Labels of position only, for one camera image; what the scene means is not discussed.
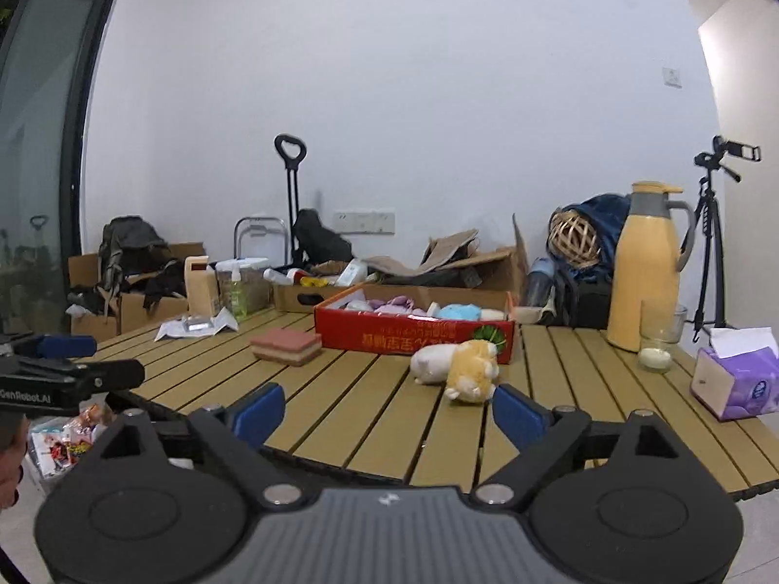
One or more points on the white cloth item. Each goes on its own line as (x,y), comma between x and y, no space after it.
(356,305)

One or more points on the red cardboard box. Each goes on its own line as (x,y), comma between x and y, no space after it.
(389,334)

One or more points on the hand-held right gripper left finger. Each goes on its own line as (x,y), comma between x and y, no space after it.
(258,413)

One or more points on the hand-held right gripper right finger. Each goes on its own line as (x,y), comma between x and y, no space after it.
(517,417)

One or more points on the grey backpack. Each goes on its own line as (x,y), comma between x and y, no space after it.
(131,243)

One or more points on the beige and white carton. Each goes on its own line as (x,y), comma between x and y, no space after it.
(201,289)

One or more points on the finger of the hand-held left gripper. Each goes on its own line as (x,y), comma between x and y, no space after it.
(115,372)
(67,347)

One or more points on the white plastic bag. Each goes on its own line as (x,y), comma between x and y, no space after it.
(182,330)

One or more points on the blue cloth bag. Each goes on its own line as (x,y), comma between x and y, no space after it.
(608,213)

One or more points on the white packet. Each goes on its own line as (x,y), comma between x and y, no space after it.
(354,272)

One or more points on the dark framed glass door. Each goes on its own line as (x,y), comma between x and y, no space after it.
(42,134)

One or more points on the white wall switch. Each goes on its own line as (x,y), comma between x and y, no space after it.
(672,76)

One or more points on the purple tissue pack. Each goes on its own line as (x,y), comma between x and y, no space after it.
(742,383)

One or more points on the black hand trolley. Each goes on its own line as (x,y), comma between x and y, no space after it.
(291,165)

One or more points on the black tripod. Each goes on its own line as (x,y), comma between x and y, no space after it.
(709,225)

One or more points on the yellow thermos jug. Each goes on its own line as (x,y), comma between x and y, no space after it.
(645,274)

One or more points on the black bag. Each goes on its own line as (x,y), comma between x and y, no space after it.
(319,240)

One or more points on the beige felt cloth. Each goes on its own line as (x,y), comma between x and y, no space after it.
(395,266)

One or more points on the purple plush toy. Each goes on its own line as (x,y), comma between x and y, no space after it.
(395,303)

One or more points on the printed brown cardboard box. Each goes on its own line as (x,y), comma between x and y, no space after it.
(493,274)

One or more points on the yellow packet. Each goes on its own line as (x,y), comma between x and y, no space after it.
(316,283)

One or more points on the metal folding stool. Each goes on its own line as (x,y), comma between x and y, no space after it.
(260,222)

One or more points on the black cloth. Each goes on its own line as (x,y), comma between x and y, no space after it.
(426,280)

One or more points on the pink layered sponge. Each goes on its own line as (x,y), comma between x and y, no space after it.
(286,344)

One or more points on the black garment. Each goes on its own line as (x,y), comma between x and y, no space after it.
(164,283)

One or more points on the yellow and white plush dog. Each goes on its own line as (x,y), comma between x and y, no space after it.
(468,371)

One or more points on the black backpack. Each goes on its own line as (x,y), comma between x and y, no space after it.
(584,304)

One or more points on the person's left hand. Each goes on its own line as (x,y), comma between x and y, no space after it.
(11,462)

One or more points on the clear glass cup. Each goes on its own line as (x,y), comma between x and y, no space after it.
(666,325)

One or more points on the woven wicker ball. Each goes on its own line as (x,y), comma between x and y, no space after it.
(575,237)

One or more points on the low brown cardboard box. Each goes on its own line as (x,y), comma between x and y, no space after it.
(304,301)

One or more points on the clear water bottle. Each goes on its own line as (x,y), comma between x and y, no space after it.
(538,286)

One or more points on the colourful printed packet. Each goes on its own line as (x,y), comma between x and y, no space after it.
(61,447)

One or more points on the white wall socket strip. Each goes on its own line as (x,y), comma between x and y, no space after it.
(365,222)

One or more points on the blue plush toy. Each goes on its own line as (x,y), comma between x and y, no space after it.
(462,312)

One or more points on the clear container with white lid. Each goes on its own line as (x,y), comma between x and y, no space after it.
(243,295)

